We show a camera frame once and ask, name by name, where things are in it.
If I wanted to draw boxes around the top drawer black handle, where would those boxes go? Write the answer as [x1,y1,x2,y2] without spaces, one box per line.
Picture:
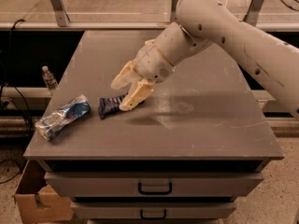
[137,182,173,195]

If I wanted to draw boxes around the clear plastic water bottle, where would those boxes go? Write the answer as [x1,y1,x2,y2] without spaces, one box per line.
[42,66,58,91]

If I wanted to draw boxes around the cardboard box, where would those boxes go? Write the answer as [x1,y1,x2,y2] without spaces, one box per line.
[14,161,73,224]

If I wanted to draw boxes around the lower drawer black handle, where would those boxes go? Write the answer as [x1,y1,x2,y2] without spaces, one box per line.
[139,210,167,220]

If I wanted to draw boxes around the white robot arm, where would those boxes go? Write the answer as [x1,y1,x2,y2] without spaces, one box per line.
[111,0,299,119]

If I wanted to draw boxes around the left metal bracket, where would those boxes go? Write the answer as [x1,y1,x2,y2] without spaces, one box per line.
[50,0,69,27]

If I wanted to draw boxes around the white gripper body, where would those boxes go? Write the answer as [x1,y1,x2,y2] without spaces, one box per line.
[134,40,175,83]

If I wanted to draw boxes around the drawer black handle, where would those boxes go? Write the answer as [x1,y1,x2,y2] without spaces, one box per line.
[137,182,173,195]
[139,210,167,220]

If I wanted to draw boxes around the blue rxbar blueberry wrapper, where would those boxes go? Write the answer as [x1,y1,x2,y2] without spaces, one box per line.
[98,94,125,119]

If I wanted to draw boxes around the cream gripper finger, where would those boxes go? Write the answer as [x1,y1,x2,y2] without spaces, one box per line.
[111,61,141,90]
[120,79,153,111]

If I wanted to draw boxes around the grey drawer cabinet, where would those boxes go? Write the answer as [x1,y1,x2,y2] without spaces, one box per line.
[25,30,283,224]

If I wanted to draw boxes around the black cable left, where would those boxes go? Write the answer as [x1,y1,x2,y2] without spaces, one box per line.
[0,19,35,135]

